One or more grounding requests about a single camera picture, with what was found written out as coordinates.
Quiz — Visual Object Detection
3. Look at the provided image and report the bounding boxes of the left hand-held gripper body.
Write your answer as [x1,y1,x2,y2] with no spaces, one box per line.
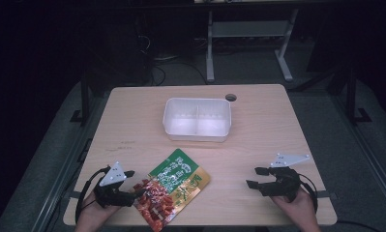
[93,160,136,209]

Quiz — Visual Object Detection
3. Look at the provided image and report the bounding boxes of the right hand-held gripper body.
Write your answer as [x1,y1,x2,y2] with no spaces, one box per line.
[260,153,312,204]

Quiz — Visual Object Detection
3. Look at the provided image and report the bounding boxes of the green and red snack packet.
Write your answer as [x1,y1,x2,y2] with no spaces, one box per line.
[133,148,212,232]

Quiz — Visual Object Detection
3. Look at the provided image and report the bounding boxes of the person's left hand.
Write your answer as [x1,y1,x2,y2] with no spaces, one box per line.
[78,190,123,227]

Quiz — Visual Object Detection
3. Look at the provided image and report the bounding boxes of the person's right hand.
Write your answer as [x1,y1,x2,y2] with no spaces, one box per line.
[270,188,318,224]

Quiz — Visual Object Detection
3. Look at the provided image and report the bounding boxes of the white divided plastic container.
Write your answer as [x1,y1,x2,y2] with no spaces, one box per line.
[162,97,232,143]

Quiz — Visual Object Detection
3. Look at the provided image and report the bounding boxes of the black metal stand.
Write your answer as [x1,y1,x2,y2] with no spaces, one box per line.
[344,66,373,126]
[69,69,92,127]

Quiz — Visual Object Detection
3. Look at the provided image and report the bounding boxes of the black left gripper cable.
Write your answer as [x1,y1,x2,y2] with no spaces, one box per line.
[74,166,113,224]

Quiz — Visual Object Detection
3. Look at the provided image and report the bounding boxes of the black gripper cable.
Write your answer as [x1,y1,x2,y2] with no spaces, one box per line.
[297,173,319,214]
[74,166,113,224]

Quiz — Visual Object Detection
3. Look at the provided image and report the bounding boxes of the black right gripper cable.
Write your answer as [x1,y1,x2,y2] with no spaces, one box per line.
[297,173,319,214]

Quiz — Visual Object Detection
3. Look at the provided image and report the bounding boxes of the grey strap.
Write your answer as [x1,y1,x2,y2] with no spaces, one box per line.
[64,190,82,200]
[316,190,340,200]

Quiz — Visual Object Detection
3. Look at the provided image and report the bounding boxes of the black floor cables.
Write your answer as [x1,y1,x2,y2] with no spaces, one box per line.
[149,57,208,87]

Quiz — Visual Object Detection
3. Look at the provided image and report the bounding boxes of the white metal desk frame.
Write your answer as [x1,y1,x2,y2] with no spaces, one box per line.
[205,8,300,83]

